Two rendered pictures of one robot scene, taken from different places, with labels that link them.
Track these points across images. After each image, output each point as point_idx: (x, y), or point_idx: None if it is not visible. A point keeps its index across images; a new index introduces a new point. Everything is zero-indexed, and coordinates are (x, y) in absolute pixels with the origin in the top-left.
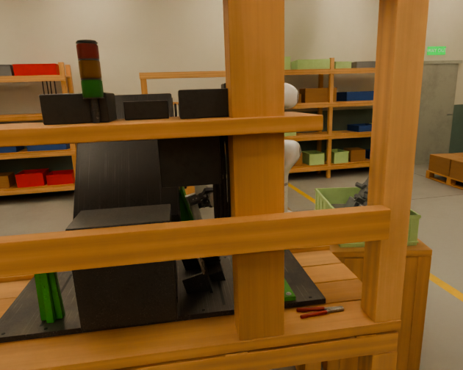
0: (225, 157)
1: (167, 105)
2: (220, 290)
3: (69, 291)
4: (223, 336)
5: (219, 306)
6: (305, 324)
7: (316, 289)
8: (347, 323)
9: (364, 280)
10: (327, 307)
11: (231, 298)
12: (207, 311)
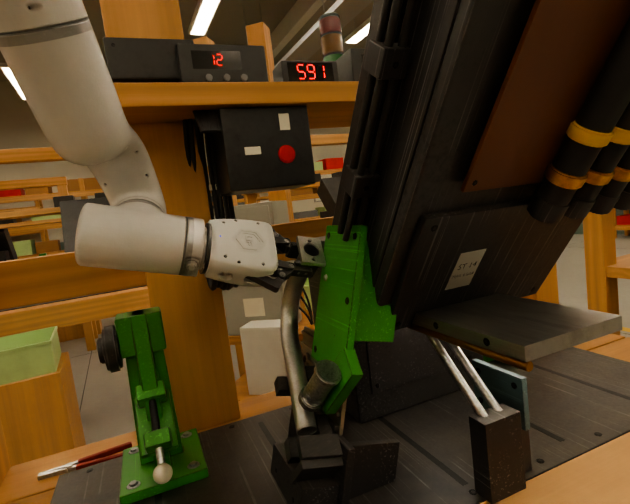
0: (207, 159)
1: (273, 77)
2: (273, 444)
3: (559, 381)
4: (254, 402)
5: (267, 418)
6: (130, 439)
7: (59, 493)
8: (59, 456)
9: None
10: (70, 465)
11: (248, 434)
12: (284, 407)
